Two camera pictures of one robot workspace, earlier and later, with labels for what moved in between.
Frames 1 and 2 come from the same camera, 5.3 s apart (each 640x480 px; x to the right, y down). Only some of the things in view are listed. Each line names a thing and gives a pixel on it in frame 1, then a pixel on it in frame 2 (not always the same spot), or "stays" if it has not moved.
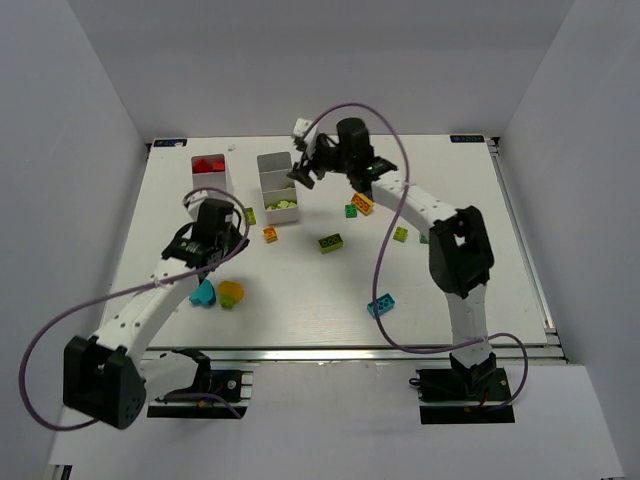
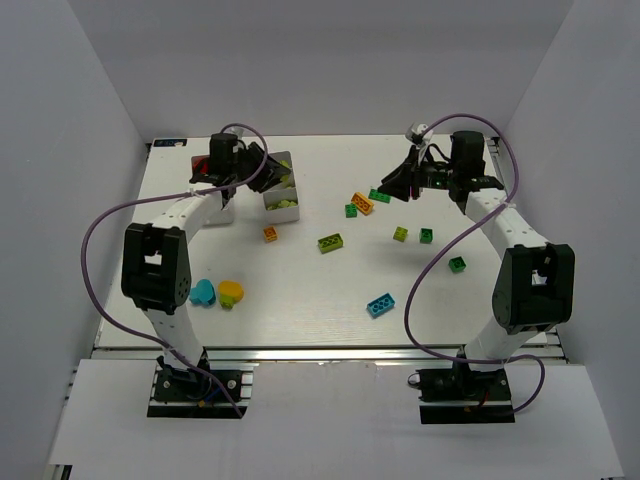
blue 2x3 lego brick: [384, 304] stays
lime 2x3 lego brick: [331, 242] stays
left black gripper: [232, 236] → [258, 163]
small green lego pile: [351, 210] stays
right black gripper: [314, 163] → [413, 175]
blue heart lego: [205, 294] stays
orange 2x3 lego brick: [362, 202] stays
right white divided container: [278, 189] stays
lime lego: [251, 213] → [284, 178]
